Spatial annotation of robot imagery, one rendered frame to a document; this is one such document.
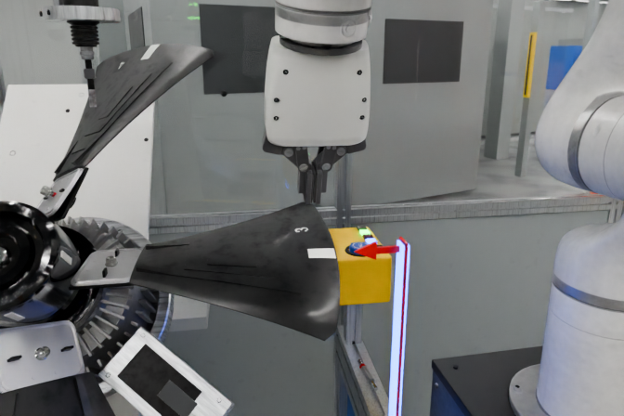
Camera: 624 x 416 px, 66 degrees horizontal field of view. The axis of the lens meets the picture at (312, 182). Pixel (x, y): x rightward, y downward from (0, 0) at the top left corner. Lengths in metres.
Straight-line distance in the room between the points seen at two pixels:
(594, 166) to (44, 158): 0.83
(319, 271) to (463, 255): 1.00
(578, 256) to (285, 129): 0.38
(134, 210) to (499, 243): 1.08
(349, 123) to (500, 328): 1.31
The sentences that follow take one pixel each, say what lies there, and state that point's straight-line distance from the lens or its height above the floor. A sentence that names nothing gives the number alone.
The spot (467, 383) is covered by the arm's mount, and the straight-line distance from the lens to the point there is 0.80.
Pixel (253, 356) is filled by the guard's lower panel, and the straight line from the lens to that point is 1.50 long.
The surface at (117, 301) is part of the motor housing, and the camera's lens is 0.69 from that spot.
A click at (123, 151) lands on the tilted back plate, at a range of 0.91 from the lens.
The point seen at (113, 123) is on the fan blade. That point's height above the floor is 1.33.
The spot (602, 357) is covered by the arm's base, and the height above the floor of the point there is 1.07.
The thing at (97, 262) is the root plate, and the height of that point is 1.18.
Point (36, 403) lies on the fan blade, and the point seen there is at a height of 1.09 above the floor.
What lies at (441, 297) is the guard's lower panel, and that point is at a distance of 1.55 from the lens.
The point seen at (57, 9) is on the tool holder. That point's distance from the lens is 0.53.
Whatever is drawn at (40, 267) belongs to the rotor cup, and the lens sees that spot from 0.55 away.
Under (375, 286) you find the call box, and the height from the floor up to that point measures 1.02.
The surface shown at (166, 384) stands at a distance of 0.65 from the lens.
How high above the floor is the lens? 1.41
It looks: 15 degrees down
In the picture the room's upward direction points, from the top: straight up
